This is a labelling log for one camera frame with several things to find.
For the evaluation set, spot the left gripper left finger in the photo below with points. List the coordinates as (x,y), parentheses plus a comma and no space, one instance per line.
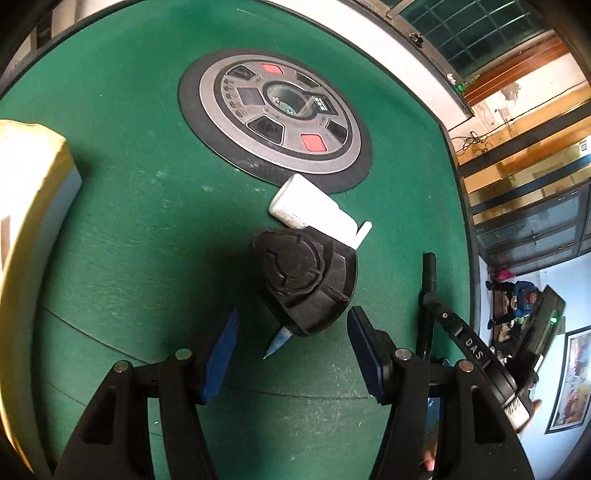
(218,357)

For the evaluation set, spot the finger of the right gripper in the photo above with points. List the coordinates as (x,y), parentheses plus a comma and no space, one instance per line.
(451,322)

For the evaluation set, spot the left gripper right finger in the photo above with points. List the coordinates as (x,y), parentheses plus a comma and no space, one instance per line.
(374,353)

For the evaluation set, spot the white light-blue pen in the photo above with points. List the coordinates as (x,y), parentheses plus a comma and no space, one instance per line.
(282,336)

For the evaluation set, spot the white pill bottle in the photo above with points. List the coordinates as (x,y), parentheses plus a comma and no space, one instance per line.
(300,204)

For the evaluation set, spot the white yellow-edged storage box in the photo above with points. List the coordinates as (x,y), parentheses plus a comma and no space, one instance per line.
(39,182)

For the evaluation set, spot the person right hand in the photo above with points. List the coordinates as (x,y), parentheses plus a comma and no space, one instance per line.
(429,453)

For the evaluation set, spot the seated person blue jacket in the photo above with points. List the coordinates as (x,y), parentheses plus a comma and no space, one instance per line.
(522,296)

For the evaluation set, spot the black ribbed plastic holder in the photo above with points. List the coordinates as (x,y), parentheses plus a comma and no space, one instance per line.
(305,277)

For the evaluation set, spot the round grey table centre console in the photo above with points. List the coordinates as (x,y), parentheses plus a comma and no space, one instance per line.
(272,117)

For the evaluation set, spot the large barred window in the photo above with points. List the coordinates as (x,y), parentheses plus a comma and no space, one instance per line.
(486,46)

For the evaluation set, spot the framed wall picture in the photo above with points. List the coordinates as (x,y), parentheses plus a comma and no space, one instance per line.
(573,396)

